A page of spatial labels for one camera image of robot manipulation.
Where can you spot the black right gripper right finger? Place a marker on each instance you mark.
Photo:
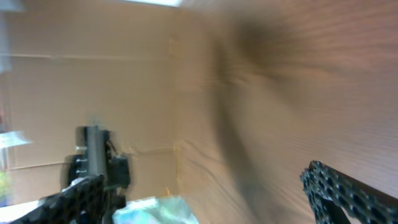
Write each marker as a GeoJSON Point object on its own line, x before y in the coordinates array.
{"type": "Point", "coordinates": [334, 197]}

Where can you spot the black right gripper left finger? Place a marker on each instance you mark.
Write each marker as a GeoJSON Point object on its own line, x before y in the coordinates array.
{"type": "Point", "coordinates": [81, 202]}

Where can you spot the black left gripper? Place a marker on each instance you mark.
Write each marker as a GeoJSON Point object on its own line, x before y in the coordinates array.
{"type": "Point", "coordinates": [117, 166]}

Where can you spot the brown cardboard panel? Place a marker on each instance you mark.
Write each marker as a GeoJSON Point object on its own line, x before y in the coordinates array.
{"type": "Point", "coordinates": [73, 63]}

